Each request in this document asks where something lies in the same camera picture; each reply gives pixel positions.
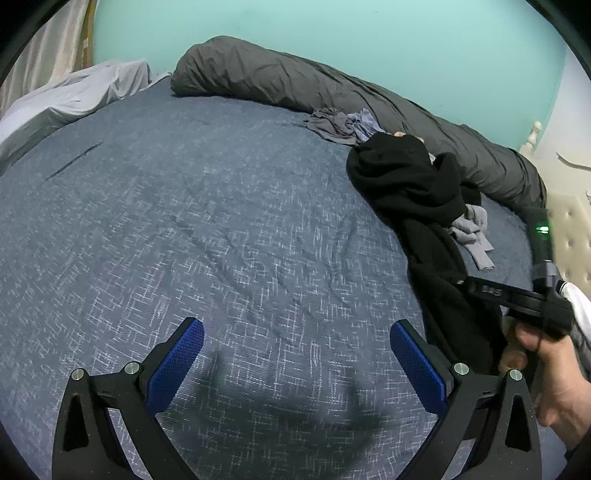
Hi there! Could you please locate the dark grey crumpled garment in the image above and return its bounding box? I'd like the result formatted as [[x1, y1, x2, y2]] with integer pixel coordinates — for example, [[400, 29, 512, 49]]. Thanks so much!
[[304, 107, 385, 147]]

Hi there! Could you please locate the black tracker camera box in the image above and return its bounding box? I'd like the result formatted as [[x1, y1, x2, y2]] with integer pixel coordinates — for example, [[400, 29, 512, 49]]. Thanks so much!
[[521, 207, 554, 281]]

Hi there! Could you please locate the beige tufted headboard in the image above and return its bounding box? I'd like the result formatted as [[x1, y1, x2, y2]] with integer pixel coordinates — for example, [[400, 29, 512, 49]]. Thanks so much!
[[520, 120, 590, 294]]

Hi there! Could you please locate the light grey crumpled garment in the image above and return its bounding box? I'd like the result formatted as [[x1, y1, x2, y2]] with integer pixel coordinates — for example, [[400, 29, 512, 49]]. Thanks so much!
[[447, 204, 495, 271]]

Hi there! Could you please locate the person's right hand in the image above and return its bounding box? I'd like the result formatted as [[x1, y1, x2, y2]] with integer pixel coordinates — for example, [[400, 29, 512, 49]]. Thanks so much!
[[499, 317, 590, 451]]

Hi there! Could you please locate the dark grey rolled duvet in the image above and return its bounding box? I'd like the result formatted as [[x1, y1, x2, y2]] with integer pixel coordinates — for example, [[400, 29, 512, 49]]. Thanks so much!
[[171, 36, 547, 212]]

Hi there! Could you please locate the blue patterned bed sheet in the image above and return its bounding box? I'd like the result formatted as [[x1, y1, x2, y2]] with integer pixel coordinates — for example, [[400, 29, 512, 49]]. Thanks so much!
[[0, 75, 569, 480]]

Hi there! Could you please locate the grey white storage bag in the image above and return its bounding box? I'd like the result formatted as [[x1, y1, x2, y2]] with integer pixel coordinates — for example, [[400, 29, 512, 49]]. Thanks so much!
[[559, 282, 591, 379]]

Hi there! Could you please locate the black sweater garment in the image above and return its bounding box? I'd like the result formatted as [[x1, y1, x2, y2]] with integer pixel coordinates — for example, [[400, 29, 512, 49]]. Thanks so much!
[[346, 133, 536, 375]]

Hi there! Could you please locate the beige curtain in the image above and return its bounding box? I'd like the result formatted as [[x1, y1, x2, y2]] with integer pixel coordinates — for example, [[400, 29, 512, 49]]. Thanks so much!
[[1, 0, 97, 115]]

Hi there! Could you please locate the light grey pillow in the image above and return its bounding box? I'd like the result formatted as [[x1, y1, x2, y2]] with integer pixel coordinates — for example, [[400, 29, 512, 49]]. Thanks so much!
[[1, 59, 151, 172]]

